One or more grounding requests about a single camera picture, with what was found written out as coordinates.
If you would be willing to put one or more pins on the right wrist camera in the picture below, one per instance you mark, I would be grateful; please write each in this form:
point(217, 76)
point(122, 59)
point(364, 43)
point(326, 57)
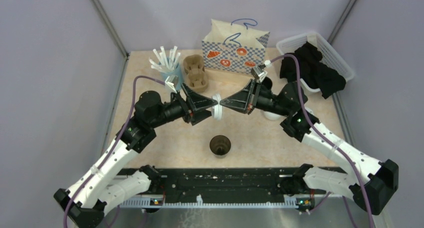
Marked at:
point(259, 73)

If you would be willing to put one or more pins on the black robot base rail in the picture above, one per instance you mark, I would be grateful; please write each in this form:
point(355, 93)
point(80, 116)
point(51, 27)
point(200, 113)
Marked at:
point(223, 188)

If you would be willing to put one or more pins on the white wrapped straws bundle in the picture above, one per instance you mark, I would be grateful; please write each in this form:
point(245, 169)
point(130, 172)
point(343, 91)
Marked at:
point(166, 62)

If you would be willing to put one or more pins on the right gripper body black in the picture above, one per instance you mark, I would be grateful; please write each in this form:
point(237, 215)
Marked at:
point(265, 101)

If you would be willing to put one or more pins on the checkered paper takeout bag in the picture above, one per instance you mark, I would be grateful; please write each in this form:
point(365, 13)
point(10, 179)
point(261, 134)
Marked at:
point(234, 47)

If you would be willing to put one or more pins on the white plastic basket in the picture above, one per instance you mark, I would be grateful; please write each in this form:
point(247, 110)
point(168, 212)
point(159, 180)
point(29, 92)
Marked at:
point(330, 56)

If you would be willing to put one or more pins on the stack of black cups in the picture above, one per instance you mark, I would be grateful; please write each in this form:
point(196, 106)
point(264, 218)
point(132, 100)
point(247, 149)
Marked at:
point(267, 83)

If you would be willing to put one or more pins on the blue straw holder cup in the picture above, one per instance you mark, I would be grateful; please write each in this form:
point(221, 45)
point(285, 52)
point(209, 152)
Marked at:
point(178, 73)

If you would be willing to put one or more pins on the black cloth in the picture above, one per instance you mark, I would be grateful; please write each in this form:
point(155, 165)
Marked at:
point(316, 74)

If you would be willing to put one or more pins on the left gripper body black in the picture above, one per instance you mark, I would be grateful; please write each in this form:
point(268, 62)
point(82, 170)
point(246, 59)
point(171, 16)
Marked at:
point(177, 109)

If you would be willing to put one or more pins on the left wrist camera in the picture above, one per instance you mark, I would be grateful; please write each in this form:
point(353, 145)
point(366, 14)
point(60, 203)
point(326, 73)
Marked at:
point(171, 83)

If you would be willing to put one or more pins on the cardboard cup carrier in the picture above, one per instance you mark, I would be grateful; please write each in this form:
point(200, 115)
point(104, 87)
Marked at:
point(194, 69)

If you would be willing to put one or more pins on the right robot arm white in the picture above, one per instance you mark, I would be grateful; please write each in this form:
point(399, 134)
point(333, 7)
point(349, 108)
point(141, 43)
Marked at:
point(366, 180)

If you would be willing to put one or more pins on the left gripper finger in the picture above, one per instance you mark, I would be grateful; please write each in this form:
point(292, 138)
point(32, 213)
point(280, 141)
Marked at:
point(199, 116)
point(197, 102)

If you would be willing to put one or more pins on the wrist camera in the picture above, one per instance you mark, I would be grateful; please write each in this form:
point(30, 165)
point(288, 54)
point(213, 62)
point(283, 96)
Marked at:
point(259, 73)
point(171, 83)

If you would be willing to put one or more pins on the stack of white lids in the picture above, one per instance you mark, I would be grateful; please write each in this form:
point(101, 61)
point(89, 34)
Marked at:
point(271, 116)

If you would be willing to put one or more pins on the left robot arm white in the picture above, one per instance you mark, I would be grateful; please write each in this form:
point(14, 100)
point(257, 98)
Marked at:
point(92, 197)

